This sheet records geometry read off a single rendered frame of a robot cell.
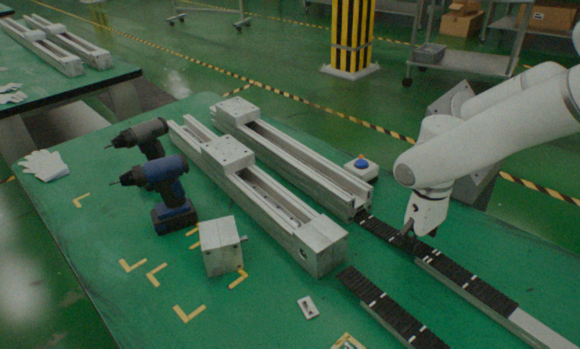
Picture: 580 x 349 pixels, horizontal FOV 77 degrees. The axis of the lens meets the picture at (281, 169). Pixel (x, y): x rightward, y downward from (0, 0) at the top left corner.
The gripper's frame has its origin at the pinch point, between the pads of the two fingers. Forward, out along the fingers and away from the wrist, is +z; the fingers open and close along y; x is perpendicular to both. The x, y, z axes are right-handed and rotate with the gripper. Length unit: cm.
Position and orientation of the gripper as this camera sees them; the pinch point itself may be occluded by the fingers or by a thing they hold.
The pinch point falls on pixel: (419, 239)
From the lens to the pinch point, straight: 96.1
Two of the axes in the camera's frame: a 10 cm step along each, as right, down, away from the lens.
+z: 0.5, 8.2, 5.7
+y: 8.0, -3.8, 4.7
